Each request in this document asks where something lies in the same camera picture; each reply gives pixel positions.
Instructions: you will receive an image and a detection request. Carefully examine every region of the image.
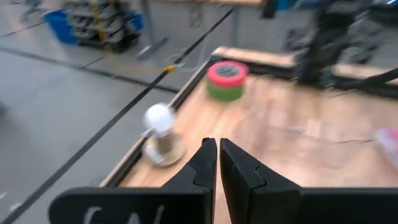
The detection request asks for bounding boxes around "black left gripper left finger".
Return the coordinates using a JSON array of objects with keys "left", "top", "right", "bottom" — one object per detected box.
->
[{"left": 48, "top": 138, "right": 218, "bottom": 224}]

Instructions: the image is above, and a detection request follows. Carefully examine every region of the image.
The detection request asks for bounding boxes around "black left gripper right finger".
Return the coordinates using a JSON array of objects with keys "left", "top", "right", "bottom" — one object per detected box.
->
[{"left": 220, "top": 138, "right": 398, "bottom": 224}]

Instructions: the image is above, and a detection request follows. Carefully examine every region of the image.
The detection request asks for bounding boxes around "pink tape roll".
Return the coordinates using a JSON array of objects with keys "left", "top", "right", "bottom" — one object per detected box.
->
[{"left": 206, "top": 60, "right": 249, "bottom": 89}]

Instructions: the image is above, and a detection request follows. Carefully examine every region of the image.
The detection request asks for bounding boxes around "pink stapler white base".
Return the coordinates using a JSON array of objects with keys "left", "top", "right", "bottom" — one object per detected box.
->
[{"left": 374, "top": 126, "right": 398, "bottom": 171}]

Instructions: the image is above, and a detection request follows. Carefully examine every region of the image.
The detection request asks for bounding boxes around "white bulb lamp brass base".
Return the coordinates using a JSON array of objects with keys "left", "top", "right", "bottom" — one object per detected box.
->
[{"left": 141, "top": 102, "right": 187, "bottom": 168}]

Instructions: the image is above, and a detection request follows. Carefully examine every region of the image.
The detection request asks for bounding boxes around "grey desk leg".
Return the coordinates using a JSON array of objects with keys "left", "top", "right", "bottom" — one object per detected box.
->
[
  {"left": 229, "top": 5, "right": 243, "bottom": 48},
  {"left": 136, "top": 0, "right": 169, "bottom": 60}
]

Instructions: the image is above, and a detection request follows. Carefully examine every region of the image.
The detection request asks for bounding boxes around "blue plastic crate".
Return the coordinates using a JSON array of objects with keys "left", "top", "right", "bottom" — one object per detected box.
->
[
  {"left": 123, "top": 12, "right": 144, "bottom": 32},
  {"left": 43, "top": 9, "right": 79, "bottom": 45}
]

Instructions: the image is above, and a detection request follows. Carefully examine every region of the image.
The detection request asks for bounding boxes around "yellow cable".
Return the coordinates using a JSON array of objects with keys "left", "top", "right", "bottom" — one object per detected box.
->
[{"left": 105, "top": 51, "right": 175, "bottom": 74}]

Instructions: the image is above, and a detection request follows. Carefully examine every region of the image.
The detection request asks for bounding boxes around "white cable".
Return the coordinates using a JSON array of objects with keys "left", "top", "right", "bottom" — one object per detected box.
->
[{"left": 167, "top": 51, "right": 203, "bottom": 73}]

